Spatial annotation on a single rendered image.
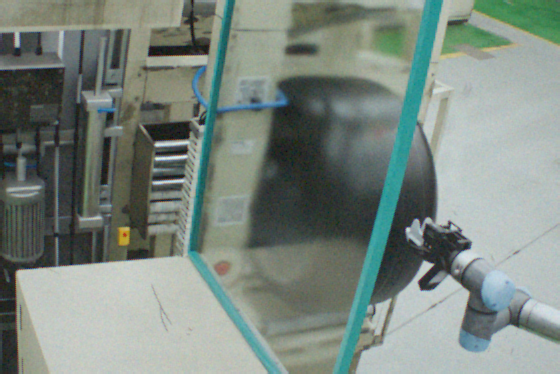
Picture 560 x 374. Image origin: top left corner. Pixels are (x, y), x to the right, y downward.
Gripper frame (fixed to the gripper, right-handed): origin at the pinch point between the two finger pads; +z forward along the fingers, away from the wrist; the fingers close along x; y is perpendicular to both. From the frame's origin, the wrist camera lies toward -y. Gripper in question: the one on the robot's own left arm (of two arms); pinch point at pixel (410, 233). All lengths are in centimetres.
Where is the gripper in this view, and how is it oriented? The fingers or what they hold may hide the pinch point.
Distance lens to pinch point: 192.7
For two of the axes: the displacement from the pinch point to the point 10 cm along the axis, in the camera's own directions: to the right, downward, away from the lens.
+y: 1.3, -9.2, -3.7
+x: -8.9, 0.6, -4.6
